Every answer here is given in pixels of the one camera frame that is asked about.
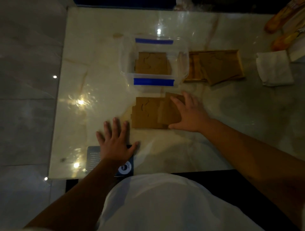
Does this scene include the person's left hand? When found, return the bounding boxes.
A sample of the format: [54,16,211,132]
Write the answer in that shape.
[96,117,140,167]

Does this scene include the person's right hand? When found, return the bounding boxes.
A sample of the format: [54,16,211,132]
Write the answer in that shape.
[168,91,213,133]

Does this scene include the brown cardboard puzzle piece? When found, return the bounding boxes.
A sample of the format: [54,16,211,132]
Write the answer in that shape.
[157,92,186,125]

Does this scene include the person's left forearm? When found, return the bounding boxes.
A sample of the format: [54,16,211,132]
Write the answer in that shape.
[24,160,124,231]

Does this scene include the person's right forearm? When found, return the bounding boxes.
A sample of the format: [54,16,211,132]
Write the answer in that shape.
[200,119,305,230]

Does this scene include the dark printed card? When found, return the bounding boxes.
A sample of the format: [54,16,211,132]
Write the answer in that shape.
[86,145,134,177]

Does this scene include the wooden puzzle tray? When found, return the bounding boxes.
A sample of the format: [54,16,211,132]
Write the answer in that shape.
[183,49,245,83]

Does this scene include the joined brown puzzle pieces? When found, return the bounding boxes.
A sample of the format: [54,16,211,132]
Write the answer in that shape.
[131,96,168,129]

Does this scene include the blue tape strip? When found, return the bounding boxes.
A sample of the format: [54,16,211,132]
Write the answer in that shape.
[135,38,174,45]
[133,78,175,87]

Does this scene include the large brown puzzle board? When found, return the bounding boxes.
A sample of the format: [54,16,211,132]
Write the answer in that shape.
[199,51,245,86]

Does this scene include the clear plastic container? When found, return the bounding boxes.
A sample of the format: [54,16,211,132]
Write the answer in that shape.
[121,36,190,92]

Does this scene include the brown puzzle pieces in container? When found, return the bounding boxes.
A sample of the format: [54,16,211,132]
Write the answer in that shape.
[134,52,172,76]

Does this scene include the person's white shirt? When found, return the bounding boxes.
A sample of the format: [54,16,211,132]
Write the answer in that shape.
[95,173,265,231]

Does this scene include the white folded cloth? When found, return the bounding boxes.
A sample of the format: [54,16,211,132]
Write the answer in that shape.
[256,50,294,87]

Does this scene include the orange handled brush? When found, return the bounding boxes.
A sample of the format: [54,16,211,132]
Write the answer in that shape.
[271,27,305,52]
[264,0,305,34]

